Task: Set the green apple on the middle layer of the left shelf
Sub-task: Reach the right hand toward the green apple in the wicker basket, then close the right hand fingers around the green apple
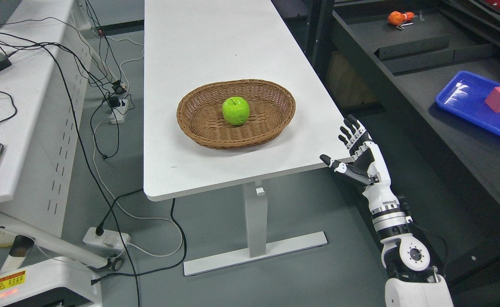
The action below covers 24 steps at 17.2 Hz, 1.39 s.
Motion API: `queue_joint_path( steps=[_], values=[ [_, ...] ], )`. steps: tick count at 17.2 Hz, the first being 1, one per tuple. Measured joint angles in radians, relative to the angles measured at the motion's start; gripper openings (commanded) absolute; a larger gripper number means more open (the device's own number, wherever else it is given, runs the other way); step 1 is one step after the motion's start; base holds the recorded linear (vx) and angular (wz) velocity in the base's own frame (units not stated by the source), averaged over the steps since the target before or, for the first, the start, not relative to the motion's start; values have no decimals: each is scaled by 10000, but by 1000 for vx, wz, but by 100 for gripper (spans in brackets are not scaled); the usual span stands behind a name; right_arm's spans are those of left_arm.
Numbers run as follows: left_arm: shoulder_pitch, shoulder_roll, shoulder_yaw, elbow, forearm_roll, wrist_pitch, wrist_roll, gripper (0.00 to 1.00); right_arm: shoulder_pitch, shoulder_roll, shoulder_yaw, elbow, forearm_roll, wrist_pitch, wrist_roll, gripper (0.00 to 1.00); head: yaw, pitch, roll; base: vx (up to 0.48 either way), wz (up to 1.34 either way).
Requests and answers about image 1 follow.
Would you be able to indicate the blue plastic tray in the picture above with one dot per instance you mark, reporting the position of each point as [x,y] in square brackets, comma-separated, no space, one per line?
[465,96]

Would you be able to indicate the white standing desk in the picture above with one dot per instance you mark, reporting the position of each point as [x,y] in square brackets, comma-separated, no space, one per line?
[192,43]

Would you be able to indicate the orange toy on shelf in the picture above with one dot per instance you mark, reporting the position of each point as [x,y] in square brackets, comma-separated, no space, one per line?
[397,18]

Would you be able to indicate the white power strip with plugs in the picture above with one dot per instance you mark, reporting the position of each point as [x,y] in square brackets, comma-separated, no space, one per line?
[119,107]

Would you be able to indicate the green apple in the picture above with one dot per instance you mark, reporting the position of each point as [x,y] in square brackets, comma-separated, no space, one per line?
[235,110]

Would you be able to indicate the white floor power strip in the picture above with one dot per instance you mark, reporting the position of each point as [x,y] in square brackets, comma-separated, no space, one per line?
[108,240]

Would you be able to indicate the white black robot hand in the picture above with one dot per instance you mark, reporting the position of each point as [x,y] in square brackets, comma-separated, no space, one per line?
[367,166]

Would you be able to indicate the brown wicker basket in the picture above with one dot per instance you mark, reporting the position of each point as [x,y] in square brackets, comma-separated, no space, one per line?
[200,117]

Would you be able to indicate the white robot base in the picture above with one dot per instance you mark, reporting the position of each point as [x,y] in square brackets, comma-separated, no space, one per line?
[57,282]

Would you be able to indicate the white left side desk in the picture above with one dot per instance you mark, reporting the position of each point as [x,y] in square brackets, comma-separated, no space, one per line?
[41,99]

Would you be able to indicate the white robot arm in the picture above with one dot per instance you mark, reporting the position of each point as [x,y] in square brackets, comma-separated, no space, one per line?
[413,279]

